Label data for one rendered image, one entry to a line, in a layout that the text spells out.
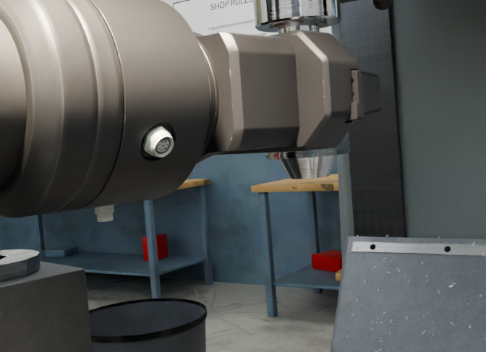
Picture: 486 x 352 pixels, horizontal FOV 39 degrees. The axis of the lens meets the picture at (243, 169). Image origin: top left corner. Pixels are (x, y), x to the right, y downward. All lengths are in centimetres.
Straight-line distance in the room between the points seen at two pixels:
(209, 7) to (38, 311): 522
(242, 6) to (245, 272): 213
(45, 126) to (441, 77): 56
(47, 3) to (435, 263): 57
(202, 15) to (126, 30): 549
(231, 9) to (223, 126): 529
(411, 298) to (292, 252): 462
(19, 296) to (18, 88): 33
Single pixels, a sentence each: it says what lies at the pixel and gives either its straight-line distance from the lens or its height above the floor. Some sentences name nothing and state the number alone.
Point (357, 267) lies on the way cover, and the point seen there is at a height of 107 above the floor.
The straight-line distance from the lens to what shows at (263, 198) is 446.
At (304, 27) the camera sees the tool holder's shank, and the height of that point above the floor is 128.
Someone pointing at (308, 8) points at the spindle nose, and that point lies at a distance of 36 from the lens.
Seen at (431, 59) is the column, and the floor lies 128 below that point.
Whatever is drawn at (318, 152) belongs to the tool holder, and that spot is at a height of 121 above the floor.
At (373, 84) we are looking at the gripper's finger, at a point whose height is 124.
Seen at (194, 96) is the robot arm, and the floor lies 124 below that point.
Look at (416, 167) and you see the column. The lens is 75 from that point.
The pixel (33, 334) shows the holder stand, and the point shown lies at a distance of 56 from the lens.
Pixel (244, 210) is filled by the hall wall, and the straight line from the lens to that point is 552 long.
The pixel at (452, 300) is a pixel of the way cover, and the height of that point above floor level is 104.
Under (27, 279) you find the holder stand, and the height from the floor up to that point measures 112.
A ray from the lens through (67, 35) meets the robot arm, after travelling 24.
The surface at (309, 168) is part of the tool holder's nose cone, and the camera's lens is 37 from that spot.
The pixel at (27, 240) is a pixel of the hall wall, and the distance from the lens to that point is 747.
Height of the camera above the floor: 122
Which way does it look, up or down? 3 degrees down
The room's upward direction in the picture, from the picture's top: 5 degrees counter-clockwise
